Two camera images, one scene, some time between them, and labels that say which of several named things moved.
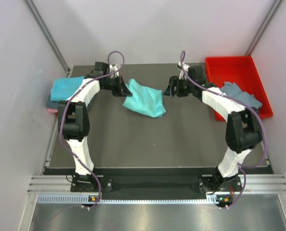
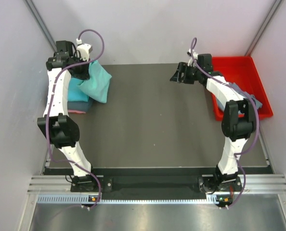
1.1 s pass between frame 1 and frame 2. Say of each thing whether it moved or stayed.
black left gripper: moved
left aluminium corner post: stayed
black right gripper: moved
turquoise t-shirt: moved
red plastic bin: stayed
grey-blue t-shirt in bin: stayed
